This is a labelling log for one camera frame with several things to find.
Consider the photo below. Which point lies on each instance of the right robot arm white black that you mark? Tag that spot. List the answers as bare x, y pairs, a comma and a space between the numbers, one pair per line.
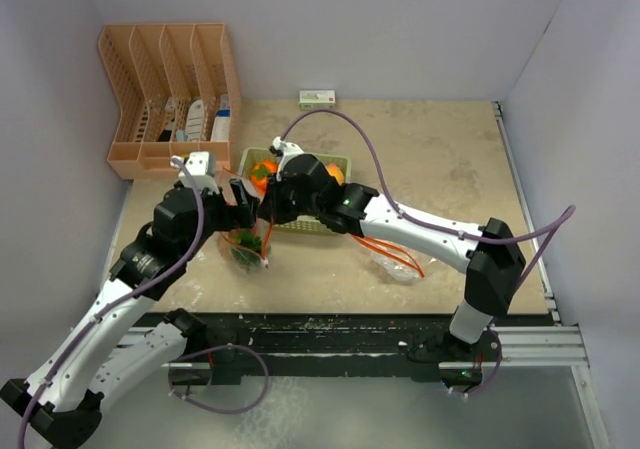
490, 261

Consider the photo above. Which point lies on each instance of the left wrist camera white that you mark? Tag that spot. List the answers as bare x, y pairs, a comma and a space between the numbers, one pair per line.
197, 169

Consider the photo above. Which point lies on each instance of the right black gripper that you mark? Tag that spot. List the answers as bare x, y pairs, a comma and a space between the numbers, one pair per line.
271, 208

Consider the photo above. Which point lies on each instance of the pink desk organizer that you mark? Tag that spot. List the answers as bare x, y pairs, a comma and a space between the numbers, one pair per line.
156, 71

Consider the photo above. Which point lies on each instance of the white blue box in organizer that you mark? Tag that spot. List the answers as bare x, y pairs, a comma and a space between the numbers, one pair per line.
222, 121

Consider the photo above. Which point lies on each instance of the toy pineapple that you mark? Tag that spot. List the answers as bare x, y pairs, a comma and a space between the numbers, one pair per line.
246, 249

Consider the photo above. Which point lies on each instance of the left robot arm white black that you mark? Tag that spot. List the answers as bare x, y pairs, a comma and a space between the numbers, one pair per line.
65, 399

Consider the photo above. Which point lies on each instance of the green plastic basket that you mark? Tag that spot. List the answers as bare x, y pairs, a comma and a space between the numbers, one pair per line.
303, 224

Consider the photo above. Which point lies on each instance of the white tube in organizer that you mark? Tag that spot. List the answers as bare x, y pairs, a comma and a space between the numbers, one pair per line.
194, 121

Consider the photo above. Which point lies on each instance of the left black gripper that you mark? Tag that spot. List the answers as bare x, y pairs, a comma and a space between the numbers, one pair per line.
234, 216

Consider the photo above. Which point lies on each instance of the clear zip bag orange zipper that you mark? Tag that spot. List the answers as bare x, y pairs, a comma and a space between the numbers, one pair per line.
260, 227

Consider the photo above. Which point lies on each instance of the yellow orange toy fruit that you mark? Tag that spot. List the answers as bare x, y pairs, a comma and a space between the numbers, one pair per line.
335, 172

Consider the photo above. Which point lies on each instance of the small white green box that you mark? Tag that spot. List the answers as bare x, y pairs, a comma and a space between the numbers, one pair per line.
316, 99

